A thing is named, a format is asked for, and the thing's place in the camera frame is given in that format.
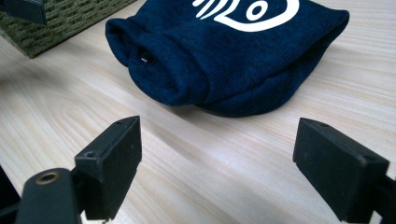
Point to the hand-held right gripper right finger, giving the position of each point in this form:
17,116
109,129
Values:
337,168

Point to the green woven basket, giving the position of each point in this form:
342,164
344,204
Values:
53,21

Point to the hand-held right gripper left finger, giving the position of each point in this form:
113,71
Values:
110,168

